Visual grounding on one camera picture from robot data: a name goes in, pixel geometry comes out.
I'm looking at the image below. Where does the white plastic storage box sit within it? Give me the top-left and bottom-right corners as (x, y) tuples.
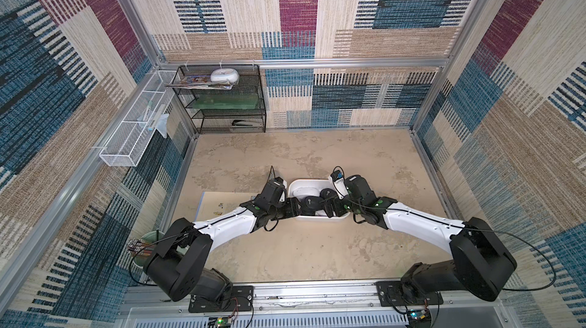
(287, 179), (350, 223)

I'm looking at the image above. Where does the small black mouse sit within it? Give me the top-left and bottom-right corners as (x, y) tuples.
(301, 196), (324, 217)

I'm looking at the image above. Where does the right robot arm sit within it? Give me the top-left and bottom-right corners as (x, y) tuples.
(329, 169), (517, 304)

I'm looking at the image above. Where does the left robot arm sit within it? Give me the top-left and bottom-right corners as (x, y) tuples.
(143, 177), (295, 304)

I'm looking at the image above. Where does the cream booklet with blue edge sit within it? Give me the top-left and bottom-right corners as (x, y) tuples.
(194, 191), (256, 221)

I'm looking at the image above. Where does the black mesh shelf rack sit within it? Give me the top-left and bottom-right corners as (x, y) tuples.
(167, 64), (267, 135)

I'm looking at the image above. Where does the green board on shelf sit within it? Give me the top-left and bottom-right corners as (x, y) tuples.
(188, 94), (259, 110)

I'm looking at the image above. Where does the green pencil cup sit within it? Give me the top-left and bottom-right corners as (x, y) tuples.
(138, 230), (165, 242)

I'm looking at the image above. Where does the white round device on shelf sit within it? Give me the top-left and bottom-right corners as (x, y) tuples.
(210, 68), (240, 85)

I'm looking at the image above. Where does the bundle of coloured pencils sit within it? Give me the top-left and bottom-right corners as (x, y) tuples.
(127, 239), (157, 258)

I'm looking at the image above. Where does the magazine on shelf top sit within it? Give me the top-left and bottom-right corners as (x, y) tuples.
(166, 75), (233, 90)

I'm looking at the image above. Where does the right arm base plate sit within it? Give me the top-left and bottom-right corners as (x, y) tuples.
(375, 280), (444, 308)

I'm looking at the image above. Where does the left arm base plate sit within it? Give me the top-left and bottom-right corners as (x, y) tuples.
(188, 285), (254, 314)

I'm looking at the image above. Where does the white wire wall basket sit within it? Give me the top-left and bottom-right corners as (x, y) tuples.
(99, 70), (175, 167)

